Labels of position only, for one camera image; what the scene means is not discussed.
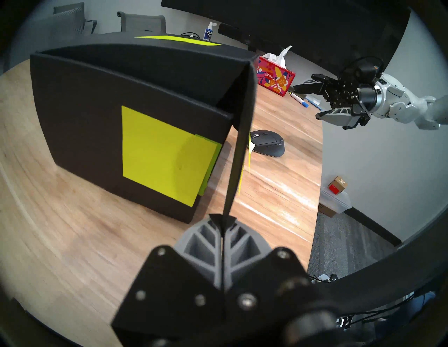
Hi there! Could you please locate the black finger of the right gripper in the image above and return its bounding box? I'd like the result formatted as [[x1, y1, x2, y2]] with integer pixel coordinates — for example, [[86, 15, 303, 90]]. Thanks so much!
[[293, 74, 336, 95], [316, 105, 371, 130]]

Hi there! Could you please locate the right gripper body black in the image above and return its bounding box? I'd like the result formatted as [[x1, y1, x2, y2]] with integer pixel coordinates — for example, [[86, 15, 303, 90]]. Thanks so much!
[[331, 79, 378, 118]]

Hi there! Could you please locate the black cardboard box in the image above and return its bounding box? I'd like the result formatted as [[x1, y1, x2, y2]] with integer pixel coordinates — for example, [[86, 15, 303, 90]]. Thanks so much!
[[30, 33, 259, 226]]

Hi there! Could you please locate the pale yellow sticky note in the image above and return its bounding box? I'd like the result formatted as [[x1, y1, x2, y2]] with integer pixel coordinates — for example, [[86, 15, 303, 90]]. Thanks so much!
[[135, 35, 222, 46]]

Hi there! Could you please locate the small cardboard box red label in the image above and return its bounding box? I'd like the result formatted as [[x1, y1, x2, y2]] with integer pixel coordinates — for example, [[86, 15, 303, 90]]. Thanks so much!
[[327, 176, 348, 196]]

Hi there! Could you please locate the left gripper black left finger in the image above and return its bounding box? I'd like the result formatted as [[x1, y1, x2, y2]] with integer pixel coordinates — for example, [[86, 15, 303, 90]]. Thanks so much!
[[111, 214, 226, 347]]

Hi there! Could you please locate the grey plain mesh chair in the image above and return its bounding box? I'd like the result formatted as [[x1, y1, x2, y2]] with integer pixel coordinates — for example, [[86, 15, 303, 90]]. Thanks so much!
[[117, 12, 167, 34]]

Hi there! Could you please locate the clear plastic storage bin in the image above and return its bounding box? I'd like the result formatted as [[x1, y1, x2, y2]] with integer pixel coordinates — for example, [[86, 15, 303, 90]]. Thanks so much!
[[318, 189, 352, 218]]

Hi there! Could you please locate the colourful Kleenex tissue box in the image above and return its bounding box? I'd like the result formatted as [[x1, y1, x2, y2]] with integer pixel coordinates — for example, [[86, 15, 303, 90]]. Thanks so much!
[[257, 56, 296, 97]]

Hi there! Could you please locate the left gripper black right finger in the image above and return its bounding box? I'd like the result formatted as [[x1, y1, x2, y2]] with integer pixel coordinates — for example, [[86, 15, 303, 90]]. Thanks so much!
[[223, 219, 312, 347]]

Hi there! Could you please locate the black Logitech computer mouse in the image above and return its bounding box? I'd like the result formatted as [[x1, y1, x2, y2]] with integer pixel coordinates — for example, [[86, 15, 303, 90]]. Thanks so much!
[[250, 130, 285, 157]]

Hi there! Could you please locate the white tissue sheet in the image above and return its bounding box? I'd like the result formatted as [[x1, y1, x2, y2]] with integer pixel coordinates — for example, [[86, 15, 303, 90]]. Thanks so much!
[[262, 45, 293, 69]]

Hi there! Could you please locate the black video bar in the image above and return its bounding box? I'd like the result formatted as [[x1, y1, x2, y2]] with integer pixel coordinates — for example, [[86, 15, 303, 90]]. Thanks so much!
[[218, 24, 253, 47]]

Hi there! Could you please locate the large black wall television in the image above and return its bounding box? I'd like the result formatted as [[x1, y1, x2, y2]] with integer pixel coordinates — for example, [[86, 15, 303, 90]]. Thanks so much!
[[161, 0, 412, 76]]

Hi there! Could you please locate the grey office chair with armrests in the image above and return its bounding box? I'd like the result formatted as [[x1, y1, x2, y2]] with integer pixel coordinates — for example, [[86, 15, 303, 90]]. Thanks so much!
[[53, 2, 98, 34]]

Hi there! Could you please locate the grey ribbed mesh chair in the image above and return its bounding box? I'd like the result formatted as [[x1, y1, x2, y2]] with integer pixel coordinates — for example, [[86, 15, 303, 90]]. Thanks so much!
[[3, 9, 84, 69]]

